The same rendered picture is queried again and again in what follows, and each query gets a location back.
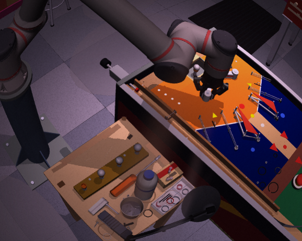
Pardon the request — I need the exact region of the grey cable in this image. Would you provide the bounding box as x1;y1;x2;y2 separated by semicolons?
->
278;218;302;228

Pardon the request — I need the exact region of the orange handled screwdriver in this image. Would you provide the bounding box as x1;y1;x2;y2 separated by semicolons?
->
109;155;161;198

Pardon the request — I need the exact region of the olive ball tray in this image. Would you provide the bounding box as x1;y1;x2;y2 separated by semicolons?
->
73;147;150;200

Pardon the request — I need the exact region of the wooden side table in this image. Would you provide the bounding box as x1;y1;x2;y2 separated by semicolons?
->
43;116;198;241

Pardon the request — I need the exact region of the black knob plunger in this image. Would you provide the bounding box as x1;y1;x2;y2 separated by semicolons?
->
100;57;130;81

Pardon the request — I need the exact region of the black desk lamp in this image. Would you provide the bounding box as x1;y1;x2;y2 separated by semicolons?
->
125;185;222;241

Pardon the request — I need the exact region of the clear wire ring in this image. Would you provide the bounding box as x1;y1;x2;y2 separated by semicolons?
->
97;223;114;239

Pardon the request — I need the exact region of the black floor mat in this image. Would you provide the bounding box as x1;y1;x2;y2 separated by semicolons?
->
188;0;283;55

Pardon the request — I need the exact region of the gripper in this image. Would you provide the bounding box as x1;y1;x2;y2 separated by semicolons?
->
192;73;229;98

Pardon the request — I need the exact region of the steel wire lane guide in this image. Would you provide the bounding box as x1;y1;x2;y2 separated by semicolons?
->
247;86;283;103
250;71;273;82
198;115;212;144
219;110;240;150

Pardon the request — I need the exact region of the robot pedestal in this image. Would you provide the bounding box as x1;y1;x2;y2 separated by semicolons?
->
0;85;74;191

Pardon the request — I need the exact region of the grey metal stool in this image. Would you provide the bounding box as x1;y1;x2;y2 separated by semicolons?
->
43;0;72;27

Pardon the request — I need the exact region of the red cabinet on legs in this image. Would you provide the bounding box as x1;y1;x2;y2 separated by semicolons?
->
265;0;302;67

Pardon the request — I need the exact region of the steel bowl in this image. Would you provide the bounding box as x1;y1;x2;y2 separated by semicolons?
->
120;196;145;219

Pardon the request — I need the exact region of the grey bottle blue cap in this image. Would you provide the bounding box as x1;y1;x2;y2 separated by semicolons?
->
134;170;159;201

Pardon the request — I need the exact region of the white compartment tray with rings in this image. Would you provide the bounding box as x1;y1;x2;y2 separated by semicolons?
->
150;178;196;214

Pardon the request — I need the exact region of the red triangular slingshot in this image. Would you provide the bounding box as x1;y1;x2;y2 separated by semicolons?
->
249;91;280;121
233;106;261;142

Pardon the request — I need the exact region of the grey scraper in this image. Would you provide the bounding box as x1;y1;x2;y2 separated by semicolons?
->
88;197;120;216

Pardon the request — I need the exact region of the black ribbed block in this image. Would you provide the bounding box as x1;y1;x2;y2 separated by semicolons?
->
97;210;133;239

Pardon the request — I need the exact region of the red tan parts box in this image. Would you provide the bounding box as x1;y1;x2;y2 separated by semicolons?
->
156;162;184;189

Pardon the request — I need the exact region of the magenta cabinet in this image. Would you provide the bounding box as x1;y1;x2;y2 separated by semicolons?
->
0;0;24;26

